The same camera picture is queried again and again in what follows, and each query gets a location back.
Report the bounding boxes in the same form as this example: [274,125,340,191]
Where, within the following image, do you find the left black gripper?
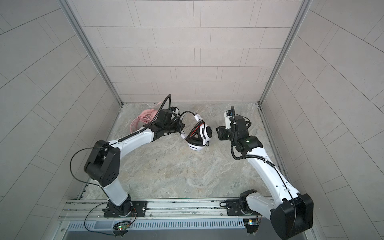
[162,119,187,134]

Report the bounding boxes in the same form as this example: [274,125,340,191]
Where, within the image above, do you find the white black headphones with cable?
[179,111,213,151]

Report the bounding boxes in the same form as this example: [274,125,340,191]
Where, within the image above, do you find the pink headphones with cable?
[130,102,162,133]

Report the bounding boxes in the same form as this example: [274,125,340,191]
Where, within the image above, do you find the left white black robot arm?
[84,94,183,217]

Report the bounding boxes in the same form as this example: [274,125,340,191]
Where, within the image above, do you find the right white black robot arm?
[217,107,314,240]

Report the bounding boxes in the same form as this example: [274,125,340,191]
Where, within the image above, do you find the left green circuit board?
[113,221,132,236]

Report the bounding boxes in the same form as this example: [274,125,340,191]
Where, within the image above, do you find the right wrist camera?
[224,110,233,130]

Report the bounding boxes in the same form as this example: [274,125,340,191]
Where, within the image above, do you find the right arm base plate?
[220,199,261,216]

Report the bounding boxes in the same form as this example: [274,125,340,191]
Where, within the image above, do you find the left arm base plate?
[102,201,148,218]

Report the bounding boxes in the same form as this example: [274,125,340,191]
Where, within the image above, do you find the white slotted cable duct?
[67,219,245,232]

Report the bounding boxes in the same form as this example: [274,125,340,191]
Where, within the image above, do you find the left black power cable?
[69,145,133,237]

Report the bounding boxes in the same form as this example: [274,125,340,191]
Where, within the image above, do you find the aluminium mounting rail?
[58,194,278,221]

